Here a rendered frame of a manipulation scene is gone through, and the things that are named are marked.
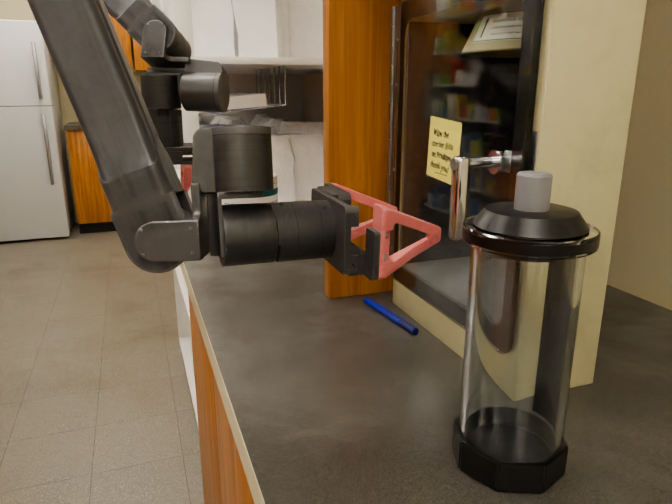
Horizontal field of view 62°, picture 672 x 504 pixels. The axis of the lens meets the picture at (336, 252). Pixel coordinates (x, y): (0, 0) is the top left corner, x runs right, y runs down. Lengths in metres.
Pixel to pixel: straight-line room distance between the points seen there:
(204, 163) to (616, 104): 0.41
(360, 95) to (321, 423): 0.50
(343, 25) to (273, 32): 0.91
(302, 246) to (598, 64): 0.34
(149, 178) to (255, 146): 0.09
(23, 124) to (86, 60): 4.87
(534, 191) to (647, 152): 0.62
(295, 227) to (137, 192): 0.14
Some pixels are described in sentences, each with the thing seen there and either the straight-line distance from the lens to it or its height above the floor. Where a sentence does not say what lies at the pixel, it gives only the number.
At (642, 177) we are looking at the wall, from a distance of 1.09.
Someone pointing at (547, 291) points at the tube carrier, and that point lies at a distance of 0.47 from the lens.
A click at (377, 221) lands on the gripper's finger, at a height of 1.16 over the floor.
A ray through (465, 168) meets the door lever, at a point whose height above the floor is 1.20.
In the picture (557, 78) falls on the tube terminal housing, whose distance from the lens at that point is 0.60.
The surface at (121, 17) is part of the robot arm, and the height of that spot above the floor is 1.38.
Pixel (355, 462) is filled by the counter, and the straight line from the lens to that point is 0.56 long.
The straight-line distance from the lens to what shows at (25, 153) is 5.43.
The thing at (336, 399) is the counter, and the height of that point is 0.94.
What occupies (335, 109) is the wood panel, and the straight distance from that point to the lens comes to 0.88.
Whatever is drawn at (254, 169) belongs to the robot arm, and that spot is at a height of 1.21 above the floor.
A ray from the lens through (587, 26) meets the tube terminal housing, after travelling 0.62.
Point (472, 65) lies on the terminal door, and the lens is 0.68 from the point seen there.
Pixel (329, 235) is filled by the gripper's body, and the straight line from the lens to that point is 0.53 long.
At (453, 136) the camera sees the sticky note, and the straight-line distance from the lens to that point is 0.70.
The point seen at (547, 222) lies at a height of 1.18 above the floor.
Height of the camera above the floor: 1.27
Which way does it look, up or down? 16 degrees down
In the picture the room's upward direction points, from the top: straight up
